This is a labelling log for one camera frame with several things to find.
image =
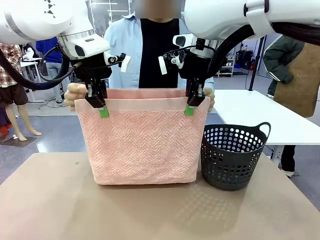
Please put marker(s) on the dark grey perforated basket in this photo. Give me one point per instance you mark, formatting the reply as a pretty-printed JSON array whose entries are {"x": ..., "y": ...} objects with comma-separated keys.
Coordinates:
[{"x": 225, "y": 170}]

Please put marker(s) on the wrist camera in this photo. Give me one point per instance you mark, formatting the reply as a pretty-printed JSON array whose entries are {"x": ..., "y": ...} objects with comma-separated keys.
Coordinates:
[
  {"x": 175, "y": 59},
  {"x": 112, "y": 59}
]

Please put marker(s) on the white shelf rack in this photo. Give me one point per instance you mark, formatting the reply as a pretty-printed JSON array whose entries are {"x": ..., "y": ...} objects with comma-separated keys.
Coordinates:
[{"x": 226, "y": 65}]

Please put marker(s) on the mannequin in plaid shirt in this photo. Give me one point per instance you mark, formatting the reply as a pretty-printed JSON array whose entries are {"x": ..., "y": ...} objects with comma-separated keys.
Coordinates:
[{"x": 10, "y": 65}]

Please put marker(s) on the person's left forearm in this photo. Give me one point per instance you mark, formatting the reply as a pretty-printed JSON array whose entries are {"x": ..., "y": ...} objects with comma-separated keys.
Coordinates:
[{"x": 210, "y": 83}]

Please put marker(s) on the white table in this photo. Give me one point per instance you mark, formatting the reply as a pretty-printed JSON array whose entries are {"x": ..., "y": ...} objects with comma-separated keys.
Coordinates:
[{"x": 250, "y": 110}]

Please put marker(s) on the person's left hand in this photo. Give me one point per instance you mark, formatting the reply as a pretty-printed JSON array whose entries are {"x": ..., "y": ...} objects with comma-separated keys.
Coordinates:
[{"x": 211, "y": 100}]

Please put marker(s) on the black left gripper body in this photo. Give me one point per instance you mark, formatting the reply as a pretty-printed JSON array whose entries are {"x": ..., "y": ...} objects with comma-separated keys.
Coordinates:
[{"x": 95, "y": 68}]

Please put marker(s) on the dark storage bins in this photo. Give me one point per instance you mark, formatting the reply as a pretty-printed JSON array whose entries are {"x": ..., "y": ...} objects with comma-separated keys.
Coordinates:
[{"x": 245, "y": 60}]

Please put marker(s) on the black stand pole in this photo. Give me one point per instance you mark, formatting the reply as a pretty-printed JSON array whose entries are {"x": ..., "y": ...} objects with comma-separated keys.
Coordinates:
[{"x": 255, "y": 65}]

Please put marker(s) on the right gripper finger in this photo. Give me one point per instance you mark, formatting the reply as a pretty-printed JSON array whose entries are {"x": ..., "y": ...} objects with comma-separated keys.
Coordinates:
[
  {"x": 190, "y": 83},
  {"x": 195, "y": 98}
]

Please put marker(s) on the person's right hand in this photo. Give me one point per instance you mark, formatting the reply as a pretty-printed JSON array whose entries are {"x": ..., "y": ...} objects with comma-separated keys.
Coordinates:
[{"x": 73, "y": 92}]

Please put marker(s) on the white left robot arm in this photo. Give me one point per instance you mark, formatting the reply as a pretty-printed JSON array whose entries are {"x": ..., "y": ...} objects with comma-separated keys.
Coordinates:
[{"x": 30, "y": 20}]

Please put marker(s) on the person in blue cardigan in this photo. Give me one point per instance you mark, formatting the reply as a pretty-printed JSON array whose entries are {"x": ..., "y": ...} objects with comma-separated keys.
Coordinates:
[{"x": 157, "y": 50}]

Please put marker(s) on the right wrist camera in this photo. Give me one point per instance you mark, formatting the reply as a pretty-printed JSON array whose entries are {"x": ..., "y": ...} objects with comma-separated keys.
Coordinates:
[{"x": 175, "y": 59}]

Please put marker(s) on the pink towel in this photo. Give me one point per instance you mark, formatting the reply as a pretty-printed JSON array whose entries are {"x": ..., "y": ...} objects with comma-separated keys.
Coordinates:
[{"x": 142, "y": 140}]

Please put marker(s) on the person in blue top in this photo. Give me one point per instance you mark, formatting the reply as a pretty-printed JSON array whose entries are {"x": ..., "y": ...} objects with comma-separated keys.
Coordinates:
[{"x": 50, "y": 55}]

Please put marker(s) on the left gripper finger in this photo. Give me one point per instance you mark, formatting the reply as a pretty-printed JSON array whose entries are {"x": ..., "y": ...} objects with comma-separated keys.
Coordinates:
[
  {"x": 102, "y": 87},
  {"x": 96, "y": 100}
]

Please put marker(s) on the small white desk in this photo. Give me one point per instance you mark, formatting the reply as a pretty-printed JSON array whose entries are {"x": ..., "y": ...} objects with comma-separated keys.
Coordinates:
[{"x": 31, "y": 62}]

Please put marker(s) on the white paper tag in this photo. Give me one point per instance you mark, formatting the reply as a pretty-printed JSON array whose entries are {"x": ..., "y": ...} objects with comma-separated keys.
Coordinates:
[
  {"x": 125, "y": 63},
  {"x": 162, "y": 65}
]

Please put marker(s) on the person in brown apron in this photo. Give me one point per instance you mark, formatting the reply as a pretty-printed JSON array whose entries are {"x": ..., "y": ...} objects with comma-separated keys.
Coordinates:
[{"x": 300, "y": 75}]

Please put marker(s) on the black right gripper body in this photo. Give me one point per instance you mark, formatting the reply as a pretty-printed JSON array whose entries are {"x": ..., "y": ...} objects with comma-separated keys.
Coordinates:
[{"x": 192, "y": 67}]

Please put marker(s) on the grey mannequin base plate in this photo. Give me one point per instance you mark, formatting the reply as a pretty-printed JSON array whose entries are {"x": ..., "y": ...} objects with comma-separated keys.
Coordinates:
[{"x": 17, "y": 141}]

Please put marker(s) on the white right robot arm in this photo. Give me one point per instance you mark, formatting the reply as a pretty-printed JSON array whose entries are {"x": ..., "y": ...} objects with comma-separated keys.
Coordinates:
[{"x": 215, "y": 17}]

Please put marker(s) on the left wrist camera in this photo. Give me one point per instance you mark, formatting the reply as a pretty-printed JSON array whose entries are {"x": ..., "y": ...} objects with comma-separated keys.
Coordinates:
[{"x": 112, "y": 59}]

